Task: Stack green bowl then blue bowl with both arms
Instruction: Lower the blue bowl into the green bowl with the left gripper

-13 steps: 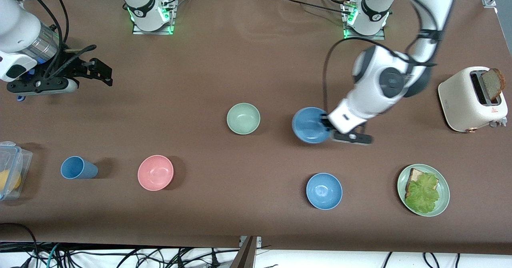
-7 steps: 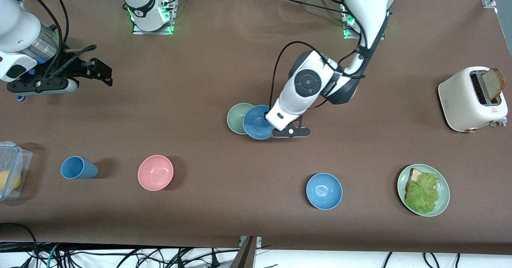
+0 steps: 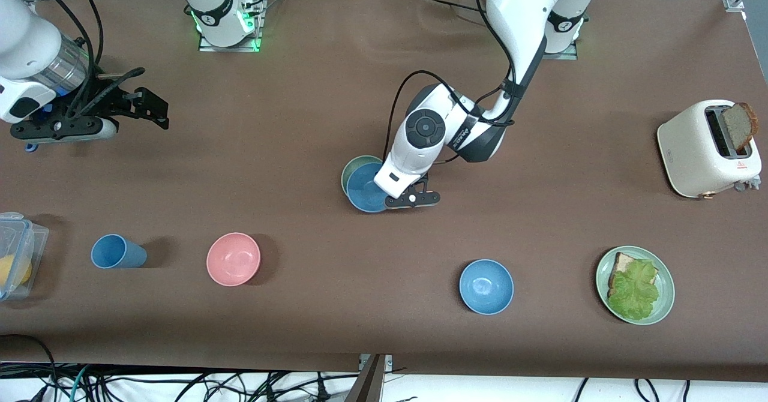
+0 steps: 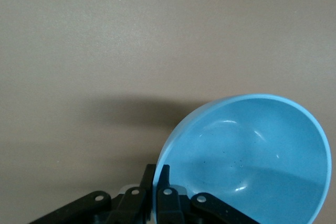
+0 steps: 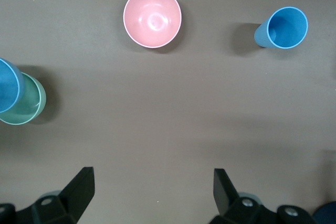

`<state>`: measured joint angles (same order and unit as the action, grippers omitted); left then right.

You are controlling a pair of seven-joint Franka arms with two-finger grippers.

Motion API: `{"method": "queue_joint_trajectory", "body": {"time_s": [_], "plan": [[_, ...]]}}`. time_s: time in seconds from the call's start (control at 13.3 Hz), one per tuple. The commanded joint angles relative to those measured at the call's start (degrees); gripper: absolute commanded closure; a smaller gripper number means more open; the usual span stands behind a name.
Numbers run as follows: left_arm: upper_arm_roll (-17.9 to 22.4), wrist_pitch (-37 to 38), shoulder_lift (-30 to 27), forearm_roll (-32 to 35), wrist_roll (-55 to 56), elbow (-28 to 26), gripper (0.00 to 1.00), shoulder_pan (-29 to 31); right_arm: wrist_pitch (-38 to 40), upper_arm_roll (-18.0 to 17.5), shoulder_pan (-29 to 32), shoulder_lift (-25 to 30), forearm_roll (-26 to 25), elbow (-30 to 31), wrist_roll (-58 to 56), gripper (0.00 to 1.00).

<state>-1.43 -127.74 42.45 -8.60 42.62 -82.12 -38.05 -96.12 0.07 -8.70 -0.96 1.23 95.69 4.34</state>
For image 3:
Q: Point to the clear plastic container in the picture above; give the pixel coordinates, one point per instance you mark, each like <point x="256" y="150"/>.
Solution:
<point x="33" y="240"/>

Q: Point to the brown bread slice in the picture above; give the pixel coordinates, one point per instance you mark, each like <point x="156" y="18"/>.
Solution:
<point x="738" y="126"/>

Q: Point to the pale green bowl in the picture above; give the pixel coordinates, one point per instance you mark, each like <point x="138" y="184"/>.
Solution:
<point x="351" y="171"/>

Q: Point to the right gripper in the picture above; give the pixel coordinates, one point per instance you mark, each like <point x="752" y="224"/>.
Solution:
<point x="115" y="101"/>

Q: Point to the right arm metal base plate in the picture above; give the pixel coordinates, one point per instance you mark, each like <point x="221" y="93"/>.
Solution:
<point x="210" y="45"/>

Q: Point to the blue bowl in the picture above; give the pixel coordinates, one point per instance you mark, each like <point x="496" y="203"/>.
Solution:
<point x="363" y="192"/>
<point x="486" y="286"/>

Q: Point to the silver table bracket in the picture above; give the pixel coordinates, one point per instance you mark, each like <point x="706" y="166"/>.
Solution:
<point x="389" y="361"/>

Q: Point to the dark metal bar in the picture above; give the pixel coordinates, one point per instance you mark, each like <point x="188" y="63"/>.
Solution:
<point x="369" y="384"/>

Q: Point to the toast slice with white crumb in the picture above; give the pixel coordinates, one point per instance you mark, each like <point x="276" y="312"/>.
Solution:
<point x="623" y="264"/>

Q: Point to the green lettuce leaf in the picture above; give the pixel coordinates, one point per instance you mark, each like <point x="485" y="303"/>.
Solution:
<point x="636" y="291"/>

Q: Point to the yellow fruit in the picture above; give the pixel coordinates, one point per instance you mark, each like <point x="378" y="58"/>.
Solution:
<point x="15" y="273"/>

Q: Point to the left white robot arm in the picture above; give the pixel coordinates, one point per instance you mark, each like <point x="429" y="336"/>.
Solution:
<point x="522" y="6"/>

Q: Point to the cream toaster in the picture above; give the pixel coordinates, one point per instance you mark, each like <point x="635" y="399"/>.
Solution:
<point x="690" y="156"/>

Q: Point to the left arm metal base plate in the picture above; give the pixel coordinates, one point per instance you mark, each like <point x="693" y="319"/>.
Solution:
<point x="570" y="55"/>

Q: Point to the pink bowl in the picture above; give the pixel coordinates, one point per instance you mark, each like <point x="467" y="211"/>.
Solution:
<point x="233" y="259"/>

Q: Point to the blue cup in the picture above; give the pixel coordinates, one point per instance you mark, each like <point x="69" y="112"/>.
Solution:
<point x="117" y="252"/>

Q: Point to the pale green plate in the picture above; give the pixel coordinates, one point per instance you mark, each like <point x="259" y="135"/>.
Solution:
<point x="666" y="294"/>

